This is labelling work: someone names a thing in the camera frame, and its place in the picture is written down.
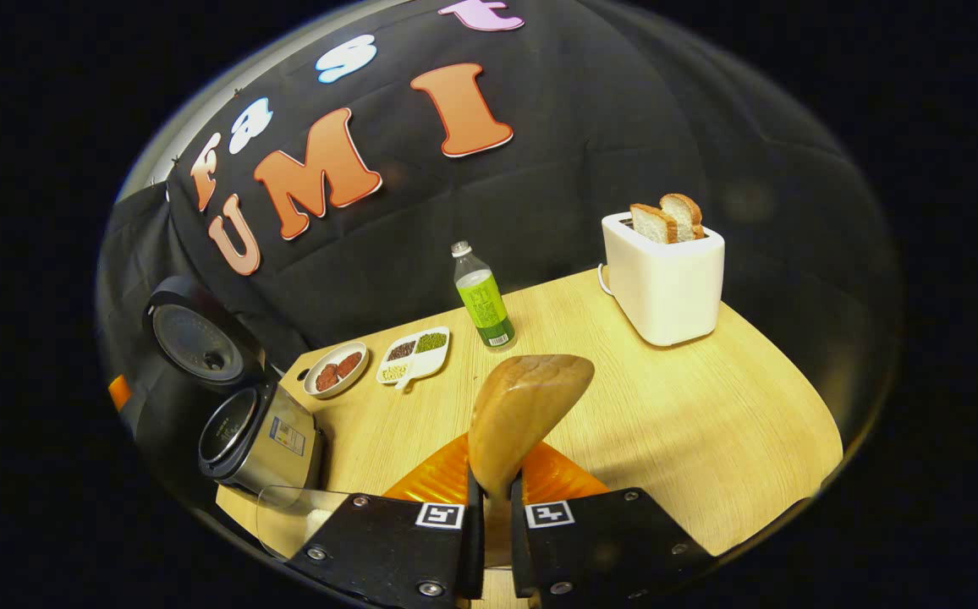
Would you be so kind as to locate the wooden spoon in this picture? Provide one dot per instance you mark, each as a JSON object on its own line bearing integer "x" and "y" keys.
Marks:
{"x": 514, "y": 414}

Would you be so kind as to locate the pile of green beans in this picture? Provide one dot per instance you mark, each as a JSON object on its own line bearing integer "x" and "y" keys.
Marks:
{"x": 431, "y": 342}

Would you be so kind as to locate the white divided dish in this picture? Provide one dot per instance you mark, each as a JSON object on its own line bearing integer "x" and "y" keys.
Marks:
{"x": 428, "y": 364}

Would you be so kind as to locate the pile of dark red beans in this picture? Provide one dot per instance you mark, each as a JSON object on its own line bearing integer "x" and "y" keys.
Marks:
{"x": 401, "y": 350}

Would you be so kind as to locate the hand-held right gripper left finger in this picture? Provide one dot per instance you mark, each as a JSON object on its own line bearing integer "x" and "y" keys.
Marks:
{"x": 387, "y": 541}

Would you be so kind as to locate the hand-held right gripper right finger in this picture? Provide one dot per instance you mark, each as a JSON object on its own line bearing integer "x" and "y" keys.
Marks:
{"x": 599, "y": 541}

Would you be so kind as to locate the red meat slice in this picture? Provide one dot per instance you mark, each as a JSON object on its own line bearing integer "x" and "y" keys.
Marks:
{"x": 348, "y": 364}
{"x": 327, "y": 377}

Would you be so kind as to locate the pile of pale soybeans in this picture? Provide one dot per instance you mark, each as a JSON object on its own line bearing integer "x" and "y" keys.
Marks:
{"x": 394, "y": 371}

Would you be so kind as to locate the round white plate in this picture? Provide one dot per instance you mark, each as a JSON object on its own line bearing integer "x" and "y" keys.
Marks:
{"x": 311, "y": 385}

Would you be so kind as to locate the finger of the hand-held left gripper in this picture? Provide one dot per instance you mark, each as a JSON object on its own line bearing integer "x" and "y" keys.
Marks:
{"x": 121, "y": 395}

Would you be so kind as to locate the toast bread slice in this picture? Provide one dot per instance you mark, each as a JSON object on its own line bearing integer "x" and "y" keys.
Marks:
{"x": 685, "y": 211}
{"x": 652, "y": 224}

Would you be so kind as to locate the green drink bottle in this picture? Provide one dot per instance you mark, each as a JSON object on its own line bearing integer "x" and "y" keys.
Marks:
{"x": 485, "y": 304}

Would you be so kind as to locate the white toaster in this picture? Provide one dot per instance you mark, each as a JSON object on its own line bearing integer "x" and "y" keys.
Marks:
{"x": 667, "y": 288}

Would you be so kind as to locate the black rice cooker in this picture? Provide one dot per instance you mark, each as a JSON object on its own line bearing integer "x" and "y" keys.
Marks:
{"x": 269, "y": 440}

